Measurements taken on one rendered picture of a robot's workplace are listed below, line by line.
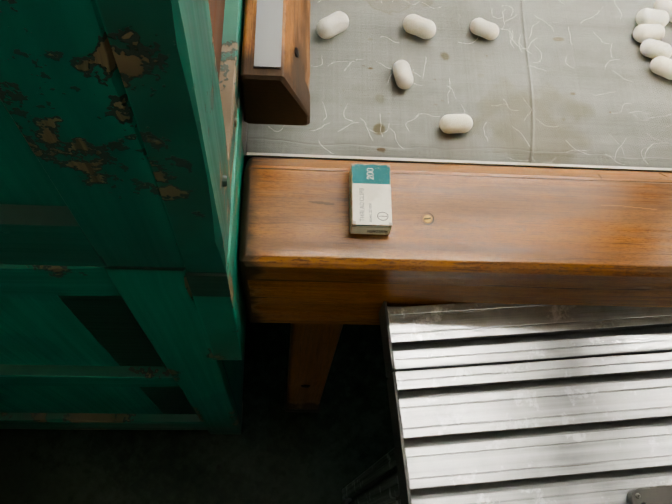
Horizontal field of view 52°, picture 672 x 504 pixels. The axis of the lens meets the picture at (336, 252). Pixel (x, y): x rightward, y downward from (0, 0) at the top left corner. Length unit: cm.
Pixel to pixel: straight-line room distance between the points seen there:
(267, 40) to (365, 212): 16
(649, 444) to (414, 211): 31
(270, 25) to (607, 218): 35
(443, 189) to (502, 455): 25
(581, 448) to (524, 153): 29
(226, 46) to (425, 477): 41
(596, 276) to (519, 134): 16
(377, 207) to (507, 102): 21
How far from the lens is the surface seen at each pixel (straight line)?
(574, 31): 82
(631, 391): 74
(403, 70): 71
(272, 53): 58
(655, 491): 72
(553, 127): 74
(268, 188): 62
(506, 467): 68
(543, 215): 66
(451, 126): 69
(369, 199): 60
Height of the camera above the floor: 131
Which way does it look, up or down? 67 degrees down
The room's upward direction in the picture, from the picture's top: 11 degrees clockwise
